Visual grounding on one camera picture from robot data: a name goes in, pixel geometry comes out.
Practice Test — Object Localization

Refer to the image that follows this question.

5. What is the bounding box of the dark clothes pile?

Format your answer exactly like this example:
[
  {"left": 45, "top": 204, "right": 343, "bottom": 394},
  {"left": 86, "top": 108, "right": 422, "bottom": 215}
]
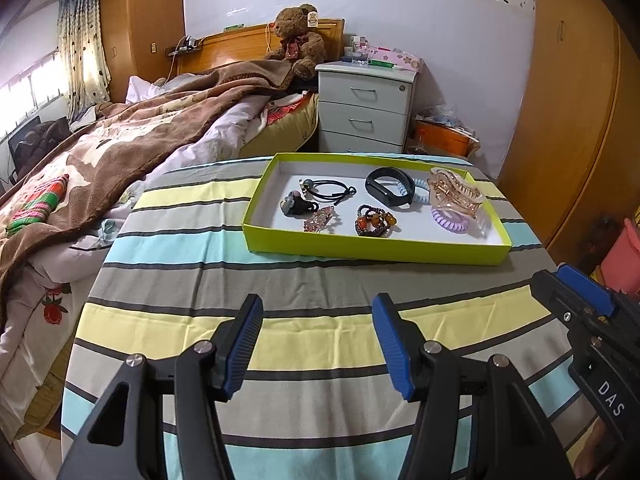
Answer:
[{"left": 7, "top": 117, "right": 73, "bottom": 176}]

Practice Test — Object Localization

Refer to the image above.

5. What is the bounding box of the black hair tie teal bead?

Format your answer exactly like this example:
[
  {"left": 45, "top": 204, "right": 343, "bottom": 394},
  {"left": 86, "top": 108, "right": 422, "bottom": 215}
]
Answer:
[{"left": 298, "top": 176, "right": 358, "bottom": 206}]

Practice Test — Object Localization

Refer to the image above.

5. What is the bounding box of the wooden bed headboard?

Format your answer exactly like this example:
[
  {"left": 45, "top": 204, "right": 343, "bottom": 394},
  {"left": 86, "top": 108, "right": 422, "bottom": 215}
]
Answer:
[{"left": 167, "top": 18, "right": 346, "bottom": 78}]

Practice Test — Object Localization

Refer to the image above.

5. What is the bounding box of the dotted curtain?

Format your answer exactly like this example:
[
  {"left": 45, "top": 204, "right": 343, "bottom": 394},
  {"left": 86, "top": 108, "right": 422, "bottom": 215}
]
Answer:
[{"left": 56, "top": 0, "right": 112, "bottom": 121}]

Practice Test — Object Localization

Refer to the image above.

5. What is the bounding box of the pink plastic bin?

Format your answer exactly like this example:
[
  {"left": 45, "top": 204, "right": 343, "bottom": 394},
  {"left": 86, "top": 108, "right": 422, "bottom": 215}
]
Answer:
[{"left": 600, "top": 217, "right": 640, "bottom": 293}]

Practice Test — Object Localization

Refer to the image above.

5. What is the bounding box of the transparent claw hair clip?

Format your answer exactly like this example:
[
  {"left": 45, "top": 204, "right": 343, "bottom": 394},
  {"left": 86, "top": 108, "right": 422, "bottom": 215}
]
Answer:
[{"left": 425, "top": 167, "right": 493, "bottom": 238}]

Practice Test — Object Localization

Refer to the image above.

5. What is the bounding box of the large wooden wardrobe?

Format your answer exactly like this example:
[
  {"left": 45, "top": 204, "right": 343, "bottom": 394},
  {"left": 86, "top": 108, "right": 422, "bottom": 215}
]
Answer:
[{"left": 497, "top": 0, "right": 640, "bottom": 261}]

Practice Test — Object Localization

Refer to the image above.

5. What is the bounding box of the wooden wardrobe with star stickers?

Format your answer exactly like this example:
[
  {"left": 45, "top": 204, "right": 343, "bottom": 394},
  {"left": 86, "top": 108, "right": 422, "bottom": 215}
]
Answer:
[{"left": 99, "top": 0, "right": 186, "bottom": 106}]

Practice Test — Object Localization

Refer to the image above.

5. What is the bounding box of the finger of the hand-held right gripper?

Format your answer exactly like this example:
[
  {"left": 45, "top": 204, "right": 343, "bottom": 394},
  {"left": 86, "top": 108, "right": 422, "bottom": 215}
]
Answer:
[
  {"left": 530, "top": 270, "right": 601, "bottom": 333},
  {"left": 556, "top": 263, "right": 617, "bottom": 318}
]

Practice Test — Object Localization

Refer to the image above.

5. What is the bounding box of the power strip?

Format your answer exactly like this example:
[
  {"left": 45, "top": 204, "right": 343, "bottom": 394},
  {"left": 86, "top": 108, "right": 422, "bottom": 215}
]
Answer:
[{"left": 167, "top": 35, "right": 203, "bottom": 56}]

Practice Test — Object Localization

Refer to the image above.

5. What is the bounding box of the brown teddy bear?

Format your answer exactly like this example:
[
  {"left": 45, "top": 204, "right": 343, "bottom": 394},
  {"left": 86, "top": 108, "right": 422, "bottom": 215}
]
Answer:
[{"left": 264, "top": 4, "right": 328, "bottom": 81}]

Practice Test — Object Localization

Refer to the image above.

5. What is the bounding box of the person's right hand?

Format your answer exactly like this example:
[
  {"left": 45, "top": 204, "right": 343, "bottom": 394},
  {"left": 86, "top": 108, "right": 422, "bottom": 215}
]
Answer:
[{"left": 574, "top": 412, "right": 611, "bottom": 480}]

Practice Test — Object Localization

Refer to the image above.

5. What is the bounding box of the yellow pillow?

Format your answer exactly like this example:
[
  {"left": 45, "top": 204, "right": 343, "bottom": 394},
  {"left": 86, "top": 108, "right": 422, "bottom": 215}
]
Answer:
[{"left": 240, "top": 92, "right": 321, "bottom": 158}]

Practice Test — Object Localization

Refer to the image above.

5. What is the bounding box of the pink flowered box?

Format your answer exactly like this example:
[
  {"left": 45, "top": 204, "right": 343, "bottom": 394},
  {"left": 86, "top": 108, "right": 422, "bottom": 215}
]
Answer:
[{"left": 370, "top": 46, "right": 426, "bottom": 72}]

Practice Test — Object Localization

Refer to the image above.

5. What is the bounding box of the red green plaid cloth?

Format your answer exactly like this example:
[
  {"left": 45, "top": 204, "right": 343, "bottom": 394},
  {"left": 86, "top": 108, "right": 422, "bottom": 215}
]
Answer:
[{"left": 6, "top": 174, "right": 71, "bottom": 236}]

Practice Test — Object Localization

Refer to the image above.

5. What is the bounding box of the white nightstand with drawers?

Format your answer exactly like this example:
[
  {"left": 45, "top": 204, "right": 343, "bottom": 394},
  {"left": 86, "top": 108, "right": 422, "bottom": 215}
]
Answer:
[{"left": 315, "top": 60, "right": 417, "bottom": 155}]

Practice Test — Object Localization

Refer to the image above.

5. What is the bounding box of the light blue coil hair tie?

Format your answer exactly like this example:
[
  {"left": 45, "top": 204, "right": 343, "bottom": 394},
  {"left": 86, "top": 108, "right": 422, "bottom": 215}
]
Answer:
[{"left": 397, "top": 177, "right": 436, "bottom": 206}]

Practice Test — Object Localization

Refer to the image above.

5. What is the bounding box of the purple coil hair tie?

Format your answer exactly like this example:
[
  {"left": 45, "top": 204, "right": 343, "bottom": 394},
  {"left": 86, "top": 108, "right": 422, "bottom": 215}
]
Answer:
[{"left": 431, "top": 208, "right": 471, "bottom": 235}]

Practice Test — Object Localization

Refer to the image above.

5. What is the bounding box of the brown fleece blanket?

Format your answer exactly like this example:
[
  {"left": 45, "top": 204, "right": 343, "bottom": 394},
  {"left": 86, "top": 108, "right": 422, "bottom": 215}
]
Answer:
[{"left": 0, "top": 59, "right": 296, "bottom": 311}]

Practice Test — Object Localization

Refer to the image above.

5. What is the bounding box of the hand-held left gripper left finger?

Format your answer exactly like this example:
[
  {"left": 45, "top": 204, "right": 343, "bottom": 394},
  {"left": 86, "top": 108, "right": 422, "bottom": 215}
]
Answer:
[{"left": 56, "top": 294, "right": 265, "bottom": 480}]

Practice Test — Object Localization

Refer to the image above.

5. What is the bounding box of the green cardboard box tray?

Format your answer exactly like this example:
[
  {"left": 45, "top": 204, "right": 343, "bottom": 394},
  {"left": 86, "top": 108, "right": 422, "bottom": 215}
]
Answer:
[{"left": 242, "top": 152, "right": 513, "bottom": 266}]

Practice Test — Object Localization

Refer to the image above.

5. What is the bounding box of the black wrist band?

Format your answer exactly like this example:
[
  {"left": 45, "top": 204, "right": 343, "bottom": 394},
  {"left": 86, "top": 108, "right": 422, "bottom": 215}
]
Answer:
[{"left": 365, "top": 166, "right": 416, "bottom": 209}]

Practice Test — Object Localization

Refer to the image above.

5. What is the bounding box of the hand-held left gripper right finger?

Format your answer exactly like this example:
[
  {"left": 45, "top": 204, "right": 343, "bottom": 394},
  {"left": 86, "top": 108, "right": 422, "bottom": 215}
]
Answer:
[{"left": 371, "top": 292, "right": 576, "bottom": 480}]

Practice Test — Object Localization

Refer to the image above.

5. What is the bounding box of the orange storage box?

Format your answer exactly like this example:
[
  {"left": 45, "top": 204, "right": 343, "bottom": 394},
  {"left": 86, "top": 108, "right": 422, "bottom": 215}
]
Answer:
[{"left": 407, "top": 120, "right": 481, "bottom": 158}]

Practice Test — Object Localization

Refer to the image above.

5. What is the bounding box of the amber beaded hair tie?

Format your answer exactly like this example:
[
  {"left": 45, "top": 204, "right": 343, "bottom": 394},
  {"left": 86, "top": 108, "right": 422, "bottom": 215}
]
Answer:
[{"left": 354, "top": 203, "right": 399, "bottom": 237}]

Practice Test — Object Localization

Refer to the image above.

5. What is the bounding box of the pink rhinestone hair clip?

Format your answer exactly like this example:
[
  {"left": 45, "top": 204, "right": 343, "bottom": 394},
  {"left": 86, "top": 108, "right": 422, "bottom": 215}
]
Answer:
[{"left": 302, "top": 206, "right": 338, "bottom": 233}]

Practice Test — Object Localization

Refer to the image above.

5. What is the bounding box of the black hair tie grey mouse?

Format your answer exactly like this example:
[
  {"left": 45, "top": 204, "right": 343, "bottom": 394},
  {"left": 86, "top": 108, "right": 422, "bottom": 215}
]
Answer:
[{"left": 280, "top": 191, "right": 321, "bottom": 217}]

